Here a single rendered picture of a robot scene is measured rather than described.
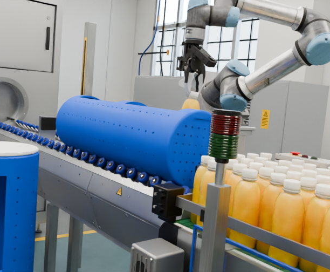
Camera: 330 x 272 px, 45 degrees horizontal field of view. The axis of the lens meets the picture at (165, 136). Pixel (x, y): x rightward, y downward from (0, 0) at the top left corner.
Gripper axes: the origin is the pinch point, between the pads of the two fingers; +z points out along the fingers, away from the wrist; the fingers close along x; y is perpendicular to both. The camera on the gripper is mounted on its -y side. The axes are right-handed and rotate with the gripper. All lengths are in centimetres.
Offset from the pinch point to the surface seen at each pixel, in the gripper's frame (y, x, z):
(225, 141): -57, 44, 8
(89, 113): 46, 18, 13
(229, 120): -57, 44, 4
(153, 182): -1.9, 17.2, 32.4
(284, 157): -31.3, -17.9, 19.5
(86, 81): 130, -25, -1
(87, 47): 130, -24, -24
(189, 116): -11.5, 11.7, 7.7
